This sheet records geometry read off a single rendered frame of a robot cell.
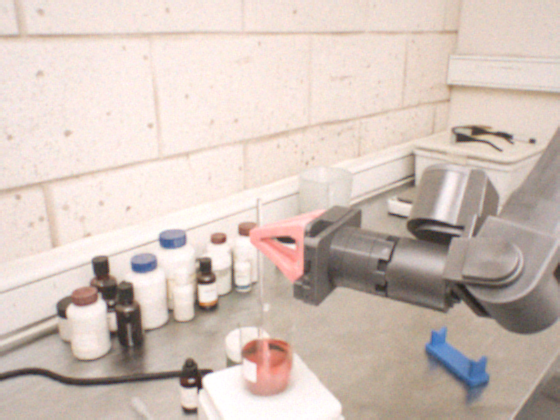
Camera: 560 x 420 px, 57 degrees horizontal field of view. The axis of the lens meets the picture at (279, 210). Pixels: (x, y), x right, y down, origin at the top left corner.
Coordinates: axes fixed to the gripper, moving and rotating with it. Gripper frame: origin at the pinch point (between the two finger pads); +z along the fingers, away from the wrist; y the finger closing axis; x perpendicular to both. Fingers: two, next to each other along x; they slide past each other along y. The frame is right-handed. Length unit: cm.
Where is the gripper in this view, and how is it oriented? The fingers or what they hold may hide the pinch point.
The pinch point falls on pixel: (258, 236)
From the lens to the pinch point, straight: 52.9
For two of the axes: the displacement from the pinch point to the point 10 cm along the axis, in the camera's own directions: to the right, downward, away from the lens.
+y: -5.1, 2.8, -8.1
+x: 0.0, 9.4, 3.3
